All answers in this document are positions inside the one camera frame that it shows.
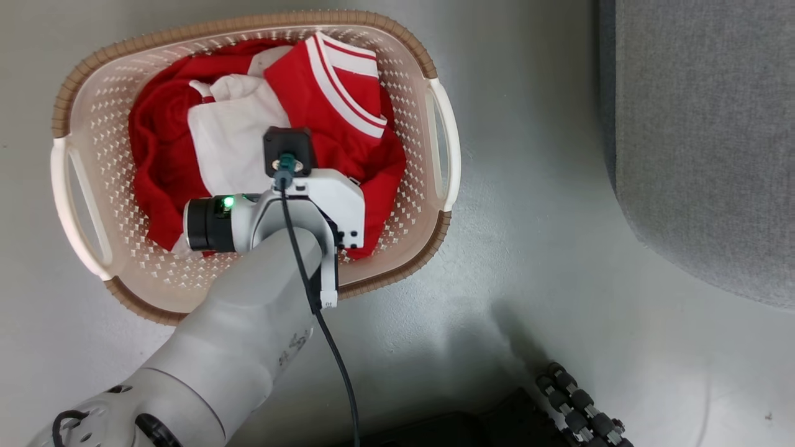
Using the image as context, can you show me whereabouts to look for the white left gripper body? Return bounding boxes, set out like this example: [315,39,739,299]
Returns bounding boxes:
[287,168,366,250]

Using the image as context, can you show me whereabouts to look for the red and white garment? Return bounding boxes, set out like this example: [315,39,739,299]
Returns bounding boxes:
[129,31,407,260]

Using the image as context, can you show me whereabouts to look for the cream perforated plastic laundry basket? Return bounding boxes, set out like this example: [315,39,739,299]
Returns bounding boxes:
[50,9,462,327]

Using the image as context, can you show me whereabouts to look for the black roller omni wheel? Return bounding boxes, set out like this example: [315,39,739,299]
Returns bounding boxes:
[535,362,634,447]

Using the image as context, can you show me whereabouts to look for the grey fabric sofa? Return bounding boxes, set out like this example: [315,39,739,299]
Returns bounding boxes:
[599,0,795,309]

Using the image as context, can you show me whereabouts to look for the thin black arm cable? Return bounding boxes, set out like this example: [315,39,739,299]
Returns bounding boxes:
[275,154,362,447]

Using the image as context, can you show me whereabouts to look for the short black looped cable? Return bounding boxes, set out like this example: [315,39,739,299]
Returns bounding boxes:
[52,409,89,447]

